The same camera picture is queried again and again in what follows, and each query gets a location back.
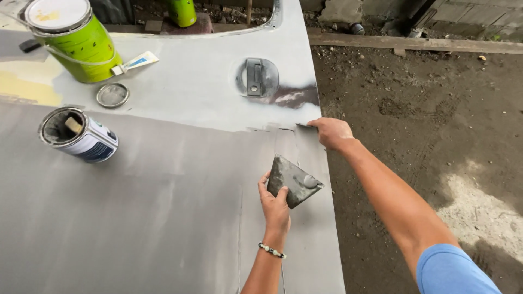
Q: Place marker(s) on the person's right hand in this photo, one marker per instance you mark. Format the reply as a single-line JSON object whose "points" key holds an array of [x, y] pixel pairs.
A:
{"points": [[335, 132]]}

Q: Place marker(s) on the person's left hand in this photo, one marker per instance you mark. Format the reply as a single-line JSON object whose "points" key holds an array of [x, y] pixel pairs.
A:
{"points": [[274, 214]]}

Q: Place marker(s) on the person's right fingers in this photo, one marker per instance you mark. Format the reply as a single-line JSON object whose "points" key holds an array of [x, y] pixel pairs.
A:
{"points": [[318, 124]]}

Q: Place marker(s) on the thin metal putty spreader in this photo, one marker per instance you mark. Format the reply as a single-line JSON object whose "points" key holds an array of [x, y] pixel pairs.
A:
{"points": [[305, 126]]}

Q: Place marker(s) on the square metal putty plate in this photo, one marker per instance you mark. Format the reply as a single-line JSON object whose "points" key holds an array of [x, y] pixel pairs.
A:
{"points": [[292, 175]]}

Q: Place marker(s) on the grey putty blob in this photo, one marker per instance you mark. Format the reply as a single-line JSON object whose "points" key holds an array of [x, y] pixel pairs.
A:
{"points": [[310, 181]]}

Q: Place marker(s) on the grey pipe end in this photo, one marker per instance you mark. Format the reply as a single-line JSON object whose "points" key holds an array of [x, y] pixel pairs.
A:
{"points": [[357, 28]]}

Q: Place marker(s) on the long wooden plank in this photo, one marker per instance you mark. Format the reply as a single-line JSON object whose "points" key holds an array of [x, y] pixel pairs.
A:
{"points": [[408, 42]]}

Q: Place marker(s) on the reddish brick block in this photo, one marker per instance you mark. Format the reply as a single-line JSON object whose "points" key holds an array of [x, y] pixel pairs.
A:
{"points": [[186, 25]]}

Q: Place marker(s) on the grey primed car door panel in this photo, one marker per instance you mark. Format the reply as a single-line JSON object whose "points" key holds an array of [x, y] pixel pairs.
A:
{"points": [[163, 204]]}

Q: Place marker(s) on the white hardener tube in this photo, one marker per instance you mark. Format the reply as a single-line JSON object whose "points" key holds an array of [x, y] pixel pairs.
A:
{"points": [[137, 62]]}

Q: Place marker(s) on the blue shirt sleeve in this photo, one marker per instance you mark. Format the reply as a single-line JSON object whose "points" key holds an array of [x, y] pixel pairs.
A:
{"points": [[453, 271]]}

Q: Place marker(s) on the round metal can lid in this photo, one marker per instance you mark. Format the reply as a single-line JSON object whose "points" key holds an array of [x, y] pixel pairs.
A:
{"points": [[112, 95]]}

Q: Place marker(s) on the small white blue can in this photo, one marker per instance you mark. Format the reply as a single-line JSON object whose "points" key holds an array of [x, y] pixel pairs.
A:
{"points": [[92, 143]]}

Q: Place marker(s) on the wooden stirring stick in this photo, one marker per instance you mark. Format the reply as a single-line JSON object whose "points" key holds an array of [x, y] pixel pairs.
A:
{"points": [[73, 125]]}

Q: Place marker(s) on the large green paint can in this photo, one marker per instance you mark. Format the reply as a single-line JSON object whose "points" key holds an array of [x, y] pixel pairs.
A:
{"points": [[79, 49]]}

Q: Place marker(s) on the small black scraper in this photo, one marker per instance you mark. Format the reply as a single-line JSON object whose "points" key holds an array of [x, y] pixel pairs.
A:
{"points": [[29, 45]]}

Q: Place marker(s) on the grey concrete block wall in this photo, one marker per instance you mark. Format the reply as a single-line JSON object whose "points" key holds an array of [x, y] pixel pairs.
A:
{"points": [[470, 16]]}

